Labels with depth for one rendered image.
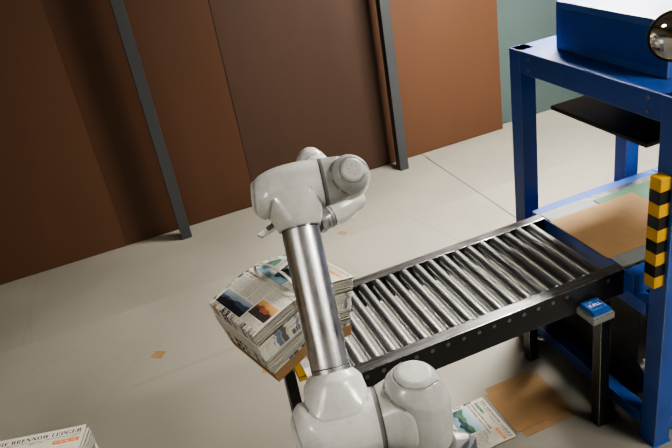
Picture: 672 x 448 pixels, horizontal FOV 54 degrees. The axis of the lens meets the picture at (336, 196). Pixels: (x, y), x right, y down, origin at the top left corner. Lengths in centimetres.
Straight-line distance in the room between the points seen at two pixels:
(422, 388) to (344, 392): 19
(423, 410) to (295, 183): 64
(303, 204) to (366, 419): 55
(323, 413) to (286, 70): 385
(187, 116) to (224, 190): 68
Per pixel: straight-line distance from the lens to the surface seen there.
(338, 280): 224
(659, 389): 306
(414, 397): 165
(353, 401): 167
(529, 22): 629
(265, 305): 218
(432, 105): 582
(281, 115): 530
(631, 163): 367
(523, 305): 265
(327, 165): 174
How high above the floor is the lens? 240
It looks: 26 degrees down
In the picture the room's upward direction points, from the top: 10 degrees counter-clockwise
